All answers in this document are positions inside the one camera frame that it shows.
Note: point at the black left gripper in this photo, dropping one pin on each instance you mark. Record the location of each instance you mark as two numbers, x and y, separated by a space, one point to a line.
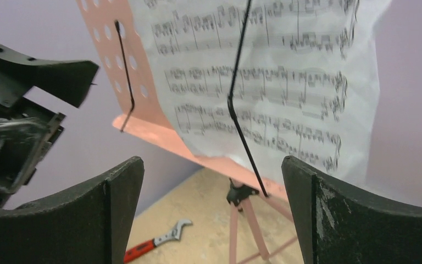
28 130

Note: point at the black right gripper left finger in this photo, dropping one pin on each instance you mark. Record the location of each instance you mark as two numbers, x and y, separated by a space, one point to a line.
89 222

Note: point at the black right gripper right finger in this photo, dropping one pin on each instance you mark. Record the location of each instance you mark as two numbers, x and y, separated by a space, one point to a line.
337 222

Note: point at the pink folding music stand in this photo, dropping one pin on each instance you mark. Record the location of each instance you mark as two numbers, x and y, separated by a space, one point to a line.
112 28

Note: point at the sheet music paper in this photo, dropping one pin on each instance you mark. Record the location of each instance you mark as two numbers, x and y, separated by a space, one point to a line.
256 81

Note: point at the orange handled cutter tool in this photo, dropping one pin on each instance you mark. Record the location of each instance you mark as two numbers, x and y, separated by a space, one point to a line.
174 234

